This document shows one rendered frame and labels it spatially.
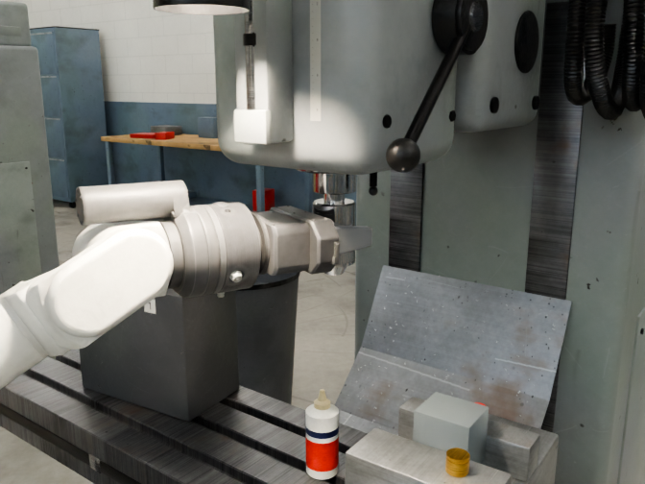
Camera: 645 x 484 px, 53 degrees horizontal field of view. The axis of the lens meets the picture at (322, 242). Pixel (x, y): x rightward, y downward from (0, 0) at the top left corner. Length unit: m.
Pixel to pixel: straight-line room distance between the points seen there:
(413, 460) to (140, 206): 0.35
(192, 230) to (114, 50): 7.58
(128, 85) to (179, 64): 0.94
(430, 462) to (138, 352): 0.49
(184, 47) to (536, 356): 6.47
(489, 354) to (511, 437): 0.32
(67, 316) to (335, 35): 0.32
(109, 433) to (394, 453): 0.44
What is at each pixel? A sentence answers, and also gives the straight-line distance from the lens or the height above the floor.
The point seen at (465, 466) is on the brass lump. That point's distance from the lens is 0.65.
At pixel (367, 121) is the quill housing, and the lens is 0.57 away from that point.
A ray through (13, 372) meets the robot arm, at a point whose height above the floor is 1.16.
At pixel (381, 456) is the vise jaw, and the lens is 0.67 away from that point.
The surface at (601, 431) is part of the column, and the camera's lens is 1.07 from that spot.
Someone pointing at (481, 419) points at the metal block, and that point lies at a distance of 0.69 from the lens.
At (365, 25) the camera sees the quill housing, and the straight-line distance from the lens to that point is 0.57.
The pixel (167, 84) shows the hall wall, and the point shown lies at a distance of 7.44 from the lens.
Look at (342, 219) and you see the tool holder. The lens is 0.68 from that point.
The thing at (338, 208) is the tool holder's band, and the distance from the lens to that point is 0.68.
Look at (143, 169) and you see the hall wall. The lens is 7.88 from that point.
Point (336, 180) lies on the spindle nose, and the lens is 0.67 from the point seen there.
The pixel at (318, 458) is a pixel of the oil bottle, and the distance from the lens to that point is 0.82.
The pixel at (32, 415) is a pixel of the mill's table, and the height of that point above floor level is 0.90.
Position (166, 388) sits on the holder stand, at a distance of 0.97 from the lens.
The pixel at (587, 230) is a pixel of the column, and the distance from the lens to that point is 0.98.
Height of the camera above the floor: 1.39
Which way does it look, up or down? 14 degrees down
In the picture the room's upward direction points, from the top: straight up
